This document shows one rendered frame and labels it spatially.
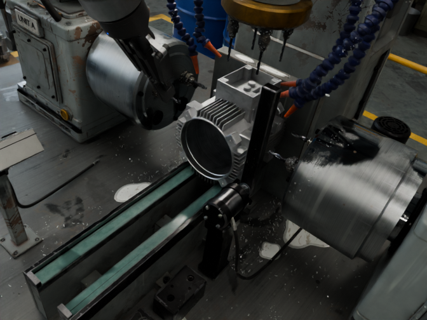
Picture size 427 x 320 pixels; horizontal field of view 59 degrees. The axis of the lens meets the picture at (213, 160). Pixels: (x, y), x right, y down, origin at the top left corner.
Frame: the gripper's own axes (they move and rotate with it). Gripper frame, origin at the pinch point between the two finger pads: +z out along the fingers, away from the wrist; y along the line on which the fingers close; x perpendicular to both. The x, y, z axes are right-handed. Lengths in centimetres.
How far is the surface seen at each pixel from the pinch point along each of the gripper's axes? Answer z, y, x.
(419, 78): 280, -10, -245
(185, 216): 21.7, -10.8, 15.7
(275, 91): -3.1, -20.7, -7.6
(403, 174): 9.5, -43.7, -10.6
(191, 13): 132, 127, -110
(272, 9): -5.0, -11.4, -21.0
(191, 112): 13.0, -0.5, -2.8
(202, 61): 72, 49, -47
